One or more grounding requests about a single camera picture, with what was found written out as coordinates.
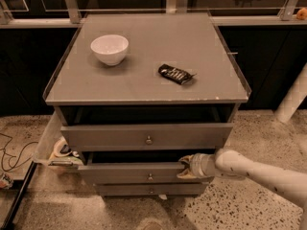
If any grey drawer cabinet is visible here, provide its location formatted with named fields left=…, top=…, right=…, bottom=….
left=42, top=12, right=252, bottom=197

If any metal window railing frame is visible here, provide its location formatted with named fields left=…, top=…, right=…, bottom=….
left=0, top=0, right=306, bottom=29

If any tape roll in bin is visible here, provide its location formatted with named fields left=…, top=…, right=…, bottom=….
left=53, top=137, right=72, bottom=157

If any orange fruit on ledge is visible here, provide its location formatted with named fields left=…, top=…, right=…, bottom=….
left=296, top=8, right=307, bottom=20

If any clear plastic bin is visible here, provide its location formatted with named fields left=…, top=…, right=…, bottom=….
left=33, top=113, right=82, bottom=174

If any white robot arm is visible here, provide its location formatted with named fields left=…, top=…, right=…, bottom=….
left=177, top=64, right=307, bottom=230

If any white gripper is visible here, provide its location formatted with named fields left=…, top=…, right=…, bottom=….
left=177, top=153, right=216, bottom=179

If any black snack wrapper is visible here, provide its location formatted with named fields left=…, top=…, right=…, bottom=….
left=158, top=64, right=195, bottom=85

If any white ceramic bowl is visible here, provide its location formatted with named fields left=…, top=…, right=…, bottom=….
left=90, top=34, right=129, bottom=66

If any grey top drawer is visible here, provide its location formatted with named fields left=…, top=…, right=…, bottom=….
left=60, top=123, right=232, bottom=151

